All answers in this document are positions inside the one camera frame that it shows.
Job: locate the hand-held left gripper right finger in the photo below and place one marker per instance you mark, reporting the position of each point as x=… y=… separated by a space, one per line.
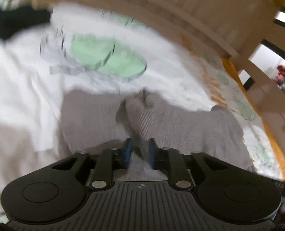
x=153 y=152

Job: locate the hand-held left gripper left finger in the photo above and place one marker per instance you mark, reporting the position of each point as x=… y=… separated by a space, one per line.
x=128 y=152

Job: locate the grey knitted hooded sweater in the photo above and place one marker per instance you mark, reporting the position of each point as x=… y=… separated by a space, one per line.
x=161 y=130

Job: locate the leaf-print white quilt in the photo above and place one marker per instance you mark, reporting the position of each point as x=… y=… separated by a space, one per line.
x=84 y=62

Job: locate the orange bed sheet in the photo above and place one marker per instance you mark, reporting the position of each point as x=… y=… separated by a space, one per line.
x=260 y=115

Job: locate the wooden bed headboard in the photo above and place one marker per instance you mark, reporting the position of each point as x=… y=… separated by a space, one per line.
x=185 y=14

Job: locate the black folded cloth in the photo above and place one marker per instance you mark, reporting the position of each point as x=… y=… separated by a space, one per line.
x=15 y=21

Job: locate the wooden side frame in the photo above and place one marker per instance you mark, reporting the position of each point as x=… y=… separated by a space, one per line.
x=272 y=96

